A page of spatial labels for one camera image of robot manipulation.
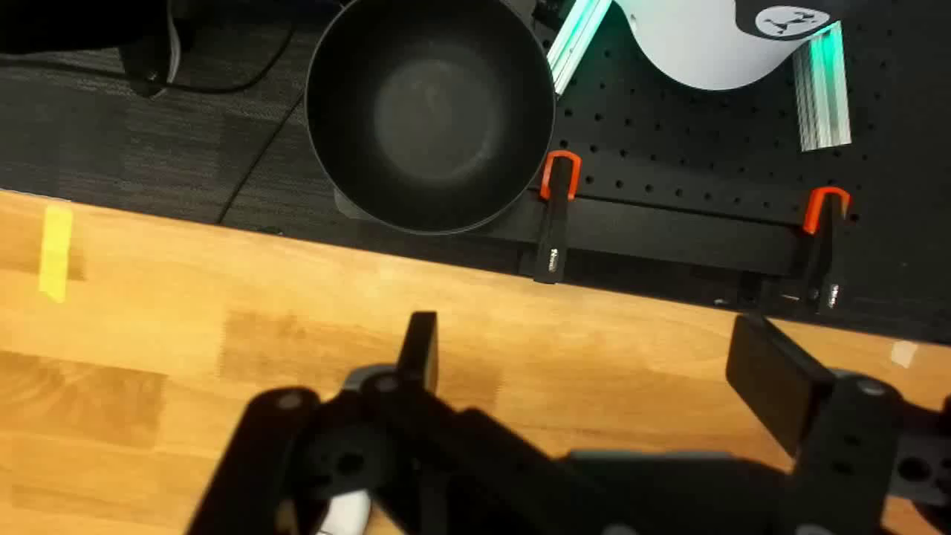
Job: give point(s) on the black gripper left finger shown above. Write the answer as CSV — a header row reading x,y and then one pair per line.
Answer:
x,y
419,347

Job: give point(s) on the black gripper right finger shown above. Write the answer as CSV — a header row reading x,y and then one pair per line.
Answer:
x,y
777,377

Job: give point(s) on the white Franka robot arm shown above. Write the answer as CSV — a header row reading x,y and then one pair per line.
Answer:
x,y
715,41

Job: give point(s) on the white tape mark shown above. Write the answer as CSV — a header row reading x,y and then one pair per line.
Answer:
x,y
905,355

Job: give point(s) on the orange black clamp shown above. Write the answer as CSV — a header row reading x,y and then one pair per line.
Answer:
x,y
822,240
557,209

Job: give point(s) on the black round pan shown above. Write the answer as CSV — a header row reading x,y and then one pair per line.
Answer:
x,y
430,115

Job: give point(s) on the black perforated base board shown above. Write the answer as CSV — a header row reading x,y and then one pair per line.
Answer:
x,y
694,160

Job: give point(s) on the teal light strip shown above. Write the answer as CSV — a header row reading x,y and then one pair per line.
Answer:
x,y
823,95
578,41

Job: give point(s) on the yellow tape strip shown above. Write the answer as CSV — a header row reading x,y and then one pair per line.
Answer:
x,y
54,254

